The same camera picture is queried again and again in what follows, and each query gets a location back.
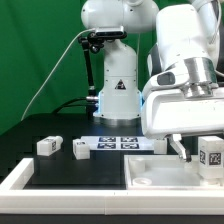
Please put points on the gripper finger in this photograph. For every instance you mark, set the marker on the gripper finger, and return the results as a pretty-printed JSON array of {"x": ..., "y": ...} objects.
[{"x": 175, "y": 142}]

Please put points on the white fiducial marker sheet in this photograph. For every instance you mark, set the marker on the white fiducial marker sheet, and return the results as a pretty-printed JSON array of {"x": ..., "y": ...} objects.
[{"x": 118, "y": 142}]

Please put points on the black mounted camera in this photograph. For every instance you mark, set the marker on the black mounted camera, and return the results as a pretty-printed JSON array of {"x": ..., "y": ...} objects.
[{"x": 110, "y": 32}]

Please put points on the white square table top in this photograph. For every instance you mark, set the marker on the white square table top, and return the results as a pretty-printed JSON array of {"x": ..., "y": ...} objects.
[{"x": 166, "y": 172}]

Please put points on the white U-shaped fence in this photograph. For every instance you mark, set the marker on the white U-shaped fence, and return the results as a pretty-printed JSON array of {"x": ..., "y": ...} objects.
[{"x": 140, "y": 200}]

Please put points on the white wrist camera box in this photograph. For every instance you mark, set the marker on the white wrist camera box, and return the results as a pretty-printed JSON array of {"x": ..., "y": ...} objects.
[{"x": 169, "y": 79}]

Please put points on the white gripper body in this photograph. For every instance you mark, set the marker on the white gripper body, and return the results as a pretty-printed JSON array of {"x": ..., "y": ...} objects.
[{"x": 167, "y": 112}]

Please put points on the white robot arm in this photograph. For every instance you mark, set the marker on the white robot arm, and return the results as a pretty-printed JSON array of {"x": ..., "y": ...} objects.
[{"x": 186, "y": 33}]

